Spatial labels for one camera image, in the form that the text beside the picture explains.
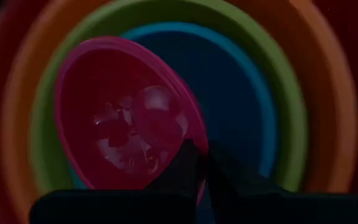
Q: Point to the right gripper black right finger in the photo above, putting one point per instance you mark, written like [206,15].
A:
[235,186]

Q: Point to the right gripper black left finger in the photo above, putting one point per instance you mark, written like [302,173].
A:
[179,171]

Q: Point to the blue plastic bowl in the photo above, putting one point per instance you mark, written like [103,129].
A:
[228,93]

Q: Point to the smallest pink-red plastic bowl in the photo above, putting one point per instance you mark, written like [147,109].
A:
[104,109]

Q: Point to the green plastic bowl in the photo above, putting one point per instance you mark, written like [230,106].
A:
[287,93]

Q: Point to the orange plastic bowl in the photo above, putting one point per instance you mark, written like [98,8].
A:
[328,93]

